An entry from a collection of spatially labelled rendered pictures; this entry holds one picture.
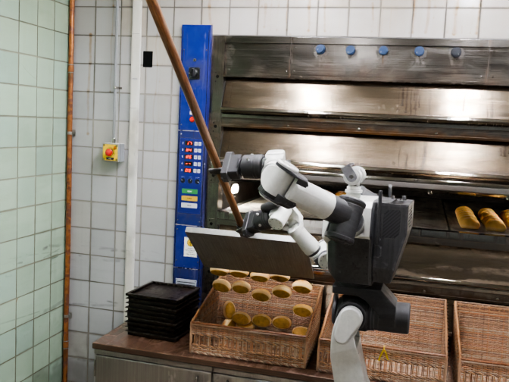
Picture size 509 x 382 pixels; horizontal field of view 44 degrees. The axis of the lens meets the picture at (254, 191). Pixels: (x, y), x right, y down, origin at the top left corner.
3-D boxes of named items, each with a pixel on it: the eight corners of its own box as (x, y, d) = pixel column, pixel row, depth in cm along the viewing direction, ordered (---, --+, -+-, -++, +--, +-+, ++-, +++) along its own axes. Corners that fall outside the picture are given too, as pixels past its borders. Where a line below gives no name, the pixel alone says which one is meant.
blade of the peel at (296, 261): (305, 242, 270) (307, 237, 272) (184, 231, 284) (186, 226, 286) (314, 279, 300) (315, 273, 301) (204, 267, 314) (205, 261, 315)
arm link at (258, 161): (251, 185, 227) (282, 185, 223) (250, 155, 226) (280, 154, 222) (263, 180, 238) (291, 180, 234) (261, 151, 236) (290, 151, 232)
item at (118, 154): (107, 160, 353) (108, 142, 352) (124, 161, 351) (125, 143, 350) (101, 161, 346) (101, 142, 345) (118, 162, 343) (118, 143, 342)
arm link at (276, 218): (278, 218, 266) (298, 212, 259) (267, 236, 259) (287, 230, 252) (262, 198, 263) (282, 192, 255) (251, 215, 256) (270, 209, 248)
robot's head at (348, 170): (367, 178, 234) (356, 160, 234) (363, 180, 225) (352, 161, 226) (352, 186, 236) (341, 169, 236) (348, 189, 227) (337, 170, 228)
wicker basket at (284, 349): (217, 323, 342) (220, 272, 339) (321, 336, 329) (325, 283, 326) (186, 353, 295) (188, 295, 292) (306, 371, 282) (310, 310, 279)
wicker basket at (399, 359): (329, 337, 328) (333, 285, 325) (443, 352, 313) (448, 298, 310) (313, 372, 281) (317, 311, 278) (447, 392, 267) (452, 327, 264)
